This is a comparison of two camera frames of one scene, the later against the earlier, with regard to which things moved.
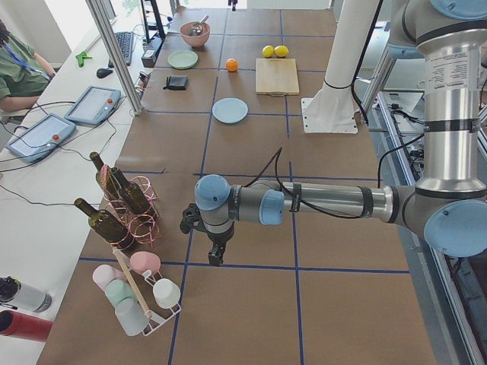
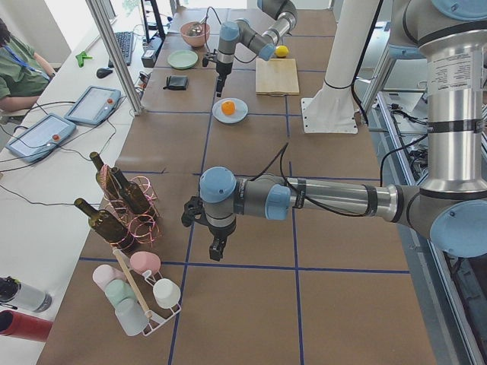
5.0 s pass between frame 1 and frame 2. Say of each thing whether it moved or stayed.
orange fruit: moved
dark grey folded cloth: stayed
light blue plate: stayed
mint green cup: stayed
